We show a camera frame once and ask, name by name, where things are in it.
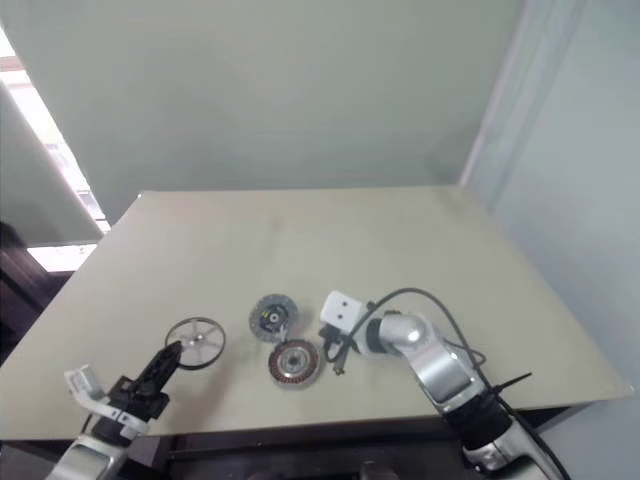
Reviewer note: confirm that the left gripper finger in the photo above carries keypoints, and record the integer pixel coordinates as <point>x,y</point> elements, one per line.
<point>172,372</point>
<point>157,370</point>

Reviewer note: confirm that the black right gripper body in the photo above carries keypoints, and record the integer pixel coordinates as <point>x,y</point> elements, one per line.
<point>334,336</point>

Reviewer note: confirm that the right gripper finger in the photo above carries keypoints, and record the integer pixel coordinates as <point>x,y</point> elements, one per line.
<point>330,352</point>
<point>343,364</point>

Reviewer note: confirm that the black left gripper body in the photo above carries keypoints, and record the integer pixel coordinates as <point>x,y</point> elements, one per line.
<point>135,397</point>

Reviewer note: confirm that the motor stator with copper windings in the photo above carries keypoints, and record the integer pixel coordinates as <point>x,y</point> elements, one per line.
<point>280,362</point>

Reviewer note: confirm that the silver motor end cap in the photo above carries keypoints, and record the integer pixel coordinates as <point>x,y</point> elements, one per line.
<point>260,320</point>

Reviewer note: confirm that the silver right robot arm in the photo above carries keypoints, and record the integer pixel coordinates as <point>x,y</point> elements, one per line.
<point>440,370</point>

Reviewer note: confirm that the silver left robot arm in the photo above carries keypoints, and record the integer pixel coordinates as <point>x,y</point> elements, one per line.
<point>85,455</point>

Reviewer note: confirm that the dark wooden furniture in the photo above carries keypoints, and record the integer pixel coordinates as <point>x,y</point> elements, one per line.
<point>20,290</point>

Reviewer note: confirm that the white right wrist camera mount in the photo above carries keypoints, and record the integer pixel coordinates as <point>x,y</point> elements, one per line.
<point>340,310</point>

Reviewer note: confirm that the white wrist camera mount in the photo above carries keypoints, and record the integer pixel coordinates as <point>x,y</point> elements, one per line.
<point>82,382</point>
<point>340,310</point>

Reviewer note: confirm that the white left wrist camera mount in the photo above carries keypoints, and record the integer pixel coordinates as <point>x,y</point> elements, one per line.
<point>82,382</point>

